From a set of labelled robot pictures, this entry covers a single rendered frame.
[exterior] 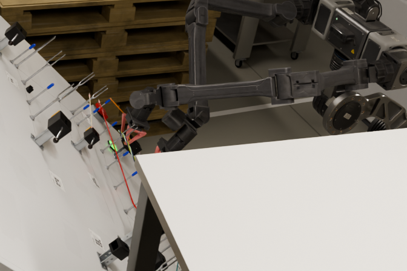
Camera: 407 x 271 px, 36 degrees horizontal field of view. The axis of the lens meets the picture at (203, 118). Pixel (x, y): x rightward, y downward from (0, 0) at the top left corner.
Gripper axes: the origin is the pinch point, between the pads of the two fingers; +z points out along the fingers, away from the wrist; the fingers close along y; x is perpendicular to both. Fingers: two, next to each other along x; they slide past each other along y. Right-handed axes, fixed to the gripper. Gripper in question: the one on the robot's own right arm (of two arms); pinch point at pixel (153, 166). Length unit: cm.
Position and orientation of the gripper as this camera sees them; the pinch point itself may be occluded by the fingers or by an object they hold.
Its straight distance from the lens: 221.5
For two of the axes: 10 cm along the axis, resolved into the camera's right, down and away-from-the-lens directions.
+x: 6.4, 5.0, 5.9
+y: 3.2, 5.2, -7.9
